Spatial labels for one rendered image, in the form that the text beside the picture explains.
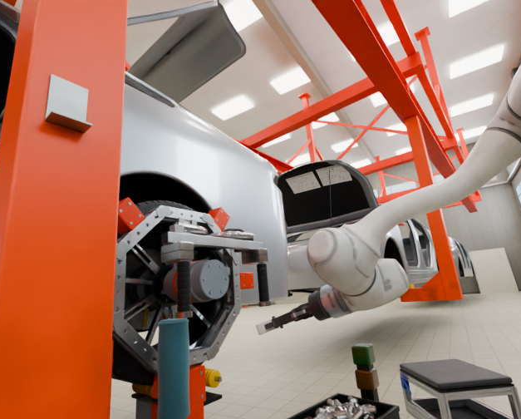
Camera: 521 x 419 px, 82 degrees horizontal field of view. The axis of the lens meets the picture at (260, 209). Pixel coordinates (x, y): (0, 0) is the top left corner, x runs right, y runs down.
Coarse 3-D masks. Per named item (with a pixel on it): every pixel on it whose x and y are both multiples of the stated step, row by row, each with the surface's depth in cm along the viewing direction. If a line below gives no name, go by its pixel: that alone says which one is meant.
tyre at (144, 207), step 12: (144, 204) 110; (156, 204) 114; (168, 204) 118; (180, 204) 123; (216, 252) 132; (120, 348) 92; (120, 360) 91; (132, 360) 94; (120, 372) 91; (132, 372) 93; (144, 372) 96; (144, 384) 96
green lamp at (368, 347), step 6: (354, 348) 69; (360, 348) 68; (366, 348) 67; (372, 348) 69; (354, 354) 69; (360, 354) 68; (366, 354) 67; (372, 354) 69; (354, 360) 69; (360, 360) 68; (366, 360) 67; (372, 360) 68
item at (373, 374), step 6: (360, 372) 67; (366, 372) 67; (372, 372) 67; (360, 378) 67; (366, 378) 66; (372, 378) 66; (360, 384) 67; (366, 384) 66; (372, 384) 66; (378, 384) 67; (372, 390) 65
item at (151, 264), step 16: (160, 224) 116; (160, 240) 114; (144, 256) 108; (208, 256) 130; (160, 272) 115; (144, 304) 104; (160, 304) 108; (176, 304) 113; (192, 304) 118; (208, 304) 130; (128, 320) 98; (192, 320) 130; (208, 320) 123; (192, 336) 119
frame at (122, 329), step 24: (168, 216) 107; (192, 216) 116; (120, 240) 91; (120, 264) 90; (120, 288) 88; (240, 288) 126; (120, 312) 86; (120, 336) 85; (216, 336) 111; (144, 360) 89; (192, 360) 101
